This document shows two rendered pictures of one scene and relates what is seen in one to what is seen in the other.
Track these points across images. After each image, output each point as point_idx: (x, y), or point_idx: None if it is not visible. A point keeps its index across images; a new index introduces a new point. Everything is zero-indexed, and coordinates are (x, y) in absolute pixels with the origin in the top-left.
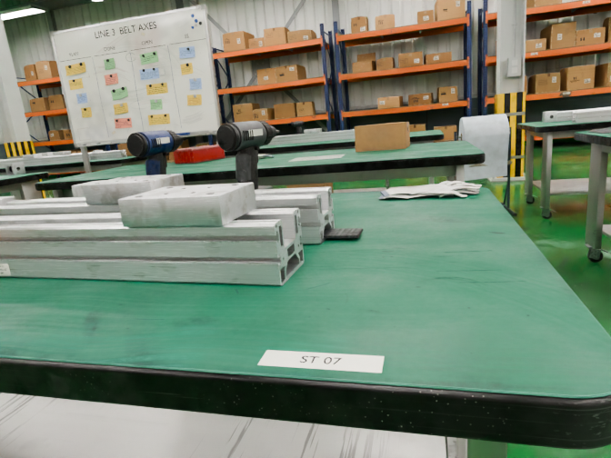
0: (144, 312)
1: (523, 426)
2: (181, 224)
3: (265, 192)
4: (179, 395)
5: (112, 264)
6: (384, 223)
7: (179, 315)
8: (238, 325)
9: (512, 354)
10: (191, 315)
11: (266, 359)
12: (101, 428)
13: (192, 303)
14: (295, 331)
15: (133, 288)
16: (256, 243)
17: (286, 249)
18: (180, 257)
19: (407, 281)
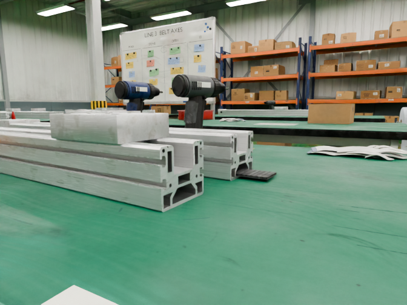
0: (28, 213)
1: None
2: (88, 139)
3: (196, 130)
4: None
5: (44, 170)
6: (301, 171)
7: (48, 223)
8: (82, 245)
9: None
10: (57, 225)
11: (59, 299)
12: None
13: (72, 214)
14: (126, 266)
15: (49, 192)
16: (144, 164)
17: (177, 177)
18: (90, 171)
19: (293, 231)
